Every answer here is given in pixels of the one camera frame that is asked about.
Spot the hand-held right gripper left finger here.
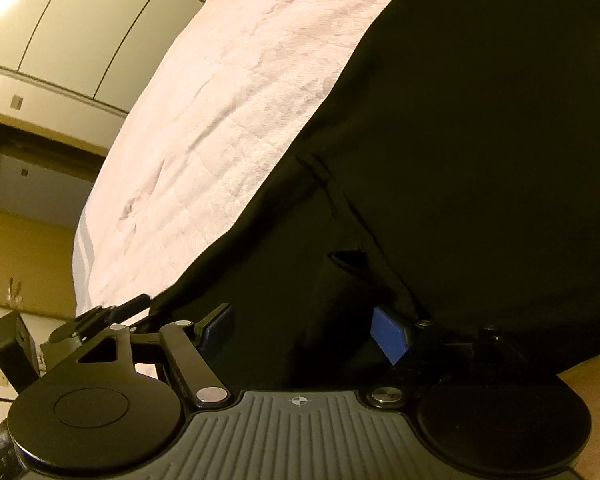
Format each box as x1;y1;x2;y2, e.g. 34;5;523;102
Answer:
74;303;237;408

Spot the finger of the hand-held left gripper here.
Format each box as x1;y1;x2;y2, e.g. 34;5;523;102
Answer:
50;293;152;344

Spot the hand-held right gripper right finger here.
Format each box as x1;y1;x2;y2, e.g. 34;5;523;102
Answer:
364;306;557;407

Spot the black garment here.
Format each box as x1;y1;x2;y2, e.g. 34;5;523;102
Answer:
150;0;600;392

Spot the pink and grey blanket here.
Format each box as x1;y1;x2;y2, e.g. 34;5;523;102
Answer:
72;0;431;382

